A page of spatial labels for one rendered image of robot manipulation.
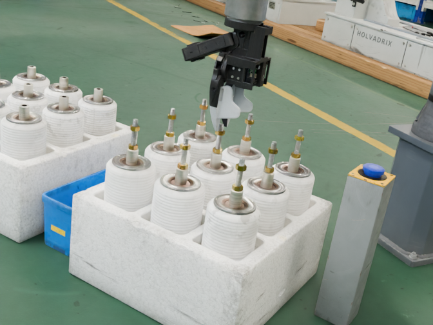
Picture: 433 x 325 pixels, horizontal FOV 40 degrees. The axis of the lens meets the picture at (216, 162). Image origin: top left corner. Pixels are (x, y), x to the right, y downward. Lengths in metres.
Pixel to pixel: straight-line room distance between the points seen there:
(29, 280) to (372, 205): 0.68
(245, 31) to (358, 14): 2.94
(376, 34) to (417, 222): 2.32
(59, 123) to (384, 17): 2.83
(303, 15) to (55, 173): 3.49
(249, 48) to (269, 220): 0.32
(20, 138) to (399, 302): 0.89
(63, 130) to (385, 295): 0.81
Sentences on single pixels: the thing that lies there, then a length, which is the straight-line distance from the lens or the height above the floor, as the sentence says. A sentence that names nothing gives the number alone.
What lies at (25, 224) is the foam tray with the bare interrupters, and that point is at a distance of 1.35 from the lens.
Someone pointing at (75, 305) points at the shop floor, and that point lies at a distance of 1.18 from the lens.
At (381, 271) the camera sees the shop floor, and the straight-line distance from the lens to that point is 1.47.
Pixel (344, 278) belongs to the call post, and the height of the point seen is 0.11.
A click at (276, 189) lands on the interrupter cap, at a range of 1.12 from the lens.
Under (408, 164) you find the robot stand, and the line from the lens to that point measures 1.50.
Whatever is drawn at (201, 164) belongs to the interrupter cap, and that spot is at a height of 0.25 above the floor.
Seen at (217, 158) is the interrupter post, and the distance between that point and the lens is 1.16.
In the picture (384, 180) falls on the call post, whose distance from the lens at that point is 1.11.
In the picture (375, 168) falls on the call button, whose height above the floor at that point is 0.33.
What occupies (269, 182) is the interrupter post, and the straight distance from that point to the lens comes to 1.12.
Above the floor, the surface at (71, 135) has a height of 0.20.
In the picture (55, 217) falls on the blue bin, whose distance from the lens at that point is 1.30.
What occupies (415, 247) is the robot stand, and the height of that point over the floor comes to 0.04.
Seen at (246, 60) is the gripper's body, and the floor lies 0.48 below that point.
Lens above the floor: 0.70
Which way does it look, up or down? 22 degrees down
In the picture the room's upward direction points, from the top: 9 degrees clockwise
